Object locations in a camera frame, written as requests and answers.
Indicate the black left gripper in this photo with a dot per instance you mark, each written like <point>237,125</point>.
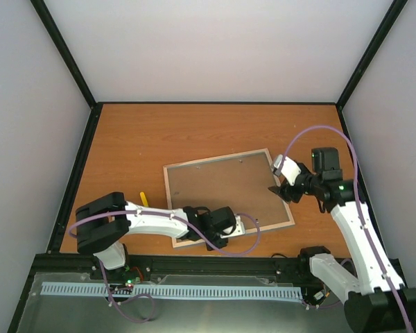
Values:
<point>222,242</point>

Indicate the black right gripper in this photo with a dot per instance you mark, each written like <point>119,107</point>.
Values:
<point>287,193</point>

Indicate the blue wooden picture frame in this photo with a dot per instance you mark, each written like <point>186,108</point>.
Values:
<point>240,181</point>

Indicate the yellow handled screwdriver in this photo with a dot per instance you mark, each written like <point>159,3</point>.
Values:
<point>144,199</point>

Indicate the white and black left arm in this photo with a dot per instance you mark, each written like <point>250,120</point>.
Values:
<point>102,223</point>

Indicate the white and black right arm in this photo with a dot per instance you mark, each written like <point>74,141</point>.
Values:
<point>374,296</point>

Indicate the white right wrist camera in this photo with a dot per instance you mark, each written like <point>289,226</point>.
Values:
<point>286,167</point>

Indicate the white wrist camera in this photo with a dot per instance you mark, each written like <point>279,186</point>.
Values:
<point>236,230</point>
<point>286,167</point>

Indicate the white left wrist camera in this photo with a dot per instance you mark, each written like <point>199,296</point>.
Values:
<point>236,230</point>

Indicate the black enclosure frame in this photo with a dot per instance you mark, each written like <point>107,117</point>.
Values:
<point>57,235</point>

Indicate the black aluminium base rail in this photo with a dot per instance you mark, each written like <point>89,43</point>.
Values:
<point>147,267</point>

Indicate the light blue slotted cable duct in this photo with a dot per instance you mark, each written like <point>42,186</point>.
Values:
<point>175,292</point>

